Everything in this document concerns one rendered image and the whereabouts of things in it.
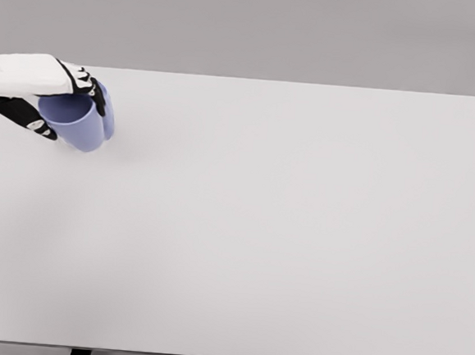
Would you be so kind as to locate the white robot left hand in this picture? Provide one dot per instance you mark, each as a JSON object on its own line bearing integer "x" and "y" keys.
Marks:
{"x": 27, "y": 74}

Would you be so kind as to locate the light blue plastic cup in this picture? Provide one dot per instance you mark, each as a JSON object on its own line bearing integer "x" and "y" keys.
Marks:
{"x": 110, "y": 122}
{"x": 76, "y": 132}

